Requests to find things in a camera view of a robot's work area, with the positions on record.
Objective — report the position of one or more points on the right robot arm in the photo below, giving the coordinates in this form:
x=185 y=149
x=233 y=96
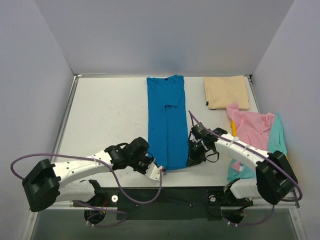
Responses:
x=274 y=177

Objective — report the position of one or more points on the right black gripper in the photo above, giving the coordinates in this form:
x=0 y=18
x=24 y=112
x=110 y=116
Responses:
x=195 y=153

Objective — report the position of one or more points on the aluminium front rail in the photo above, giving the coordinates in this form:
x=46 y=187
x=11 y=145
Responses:
x=113 y=200

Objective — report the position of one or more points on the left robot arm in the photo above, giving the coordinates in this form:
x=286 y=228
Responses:
x=48 y=183

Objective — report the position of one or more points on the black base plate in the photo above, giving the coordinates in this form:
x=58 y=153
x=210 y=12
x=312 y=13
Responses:
x=169 y=203

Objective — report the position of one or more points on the pink t shirt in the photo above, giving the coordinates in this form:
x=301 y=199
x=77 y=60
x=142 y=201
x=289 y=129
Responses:
x=252 y=128

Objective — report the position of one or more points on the yellow plastic tray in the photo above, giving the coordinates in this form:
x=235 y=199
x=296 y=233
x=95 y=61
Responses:
x=233 y=129

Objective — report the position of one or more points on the mint green t shirt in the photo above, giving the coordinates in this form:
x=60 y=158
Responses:
x=276 y=139

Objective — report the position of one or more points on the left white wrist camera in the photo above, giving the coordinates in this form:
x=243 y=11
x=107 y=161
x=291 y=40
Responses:
x=154 y=171

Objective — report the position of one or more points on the folded beige t shirt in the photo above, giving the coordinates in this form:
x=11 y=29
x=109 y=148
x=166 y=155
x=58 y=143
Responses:
x=220 y=92

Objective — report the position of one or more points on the blue t shirt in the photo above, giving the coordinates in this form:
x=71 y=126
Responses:
x=167 y=121

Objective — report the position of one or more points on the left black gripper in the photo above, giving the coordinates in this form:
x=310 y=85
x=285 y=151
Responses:
x=144 y=164

